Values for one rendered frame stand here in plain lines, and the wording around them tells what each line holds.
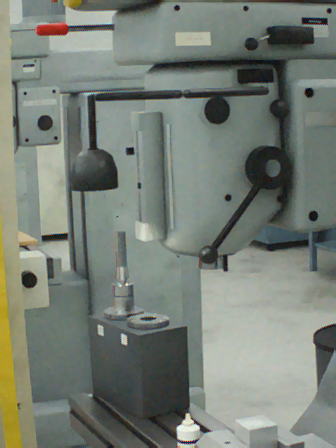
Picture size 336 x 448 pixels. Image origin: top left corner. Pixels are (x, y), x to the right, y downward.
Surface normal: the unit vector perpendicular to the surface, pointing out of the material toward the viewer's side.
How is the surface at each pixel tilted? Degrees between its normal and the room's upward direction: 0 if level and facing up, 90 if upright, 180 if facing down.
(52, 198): 90
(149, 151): 90
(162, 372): 90
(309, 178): 90
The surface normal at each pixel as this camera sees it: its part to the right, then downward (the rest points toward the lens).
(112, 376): -0.84, 0.11
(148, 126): 0.39, 0.12
